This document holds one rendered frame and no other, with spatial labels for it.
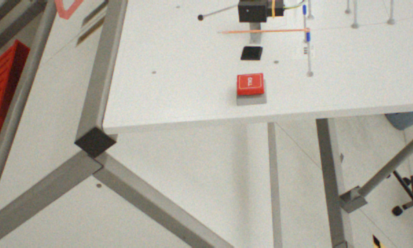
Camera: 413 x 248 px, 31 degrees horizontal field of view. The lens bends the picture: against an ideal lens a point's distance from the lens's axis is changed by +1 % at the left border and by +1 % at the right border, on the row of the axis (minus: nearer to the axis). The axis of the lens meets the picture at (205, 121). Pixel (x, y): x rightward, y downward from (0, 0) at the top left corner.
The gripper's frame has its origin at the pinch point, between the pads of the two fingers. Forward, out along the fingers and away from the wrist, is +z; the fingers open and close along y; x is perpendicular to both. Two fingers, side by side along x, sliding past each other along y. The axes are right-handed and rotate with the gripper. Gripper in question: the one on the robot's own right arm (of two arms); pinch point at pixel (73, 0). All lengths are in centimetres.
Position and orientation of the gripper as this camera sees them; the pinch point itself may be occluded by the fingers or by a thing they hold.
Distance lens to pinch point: 122.4
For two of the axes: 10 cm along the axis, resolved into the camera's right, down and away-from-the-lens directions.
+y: 1.3, -5.6, 8.2
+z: -3.1, 7.7, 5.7
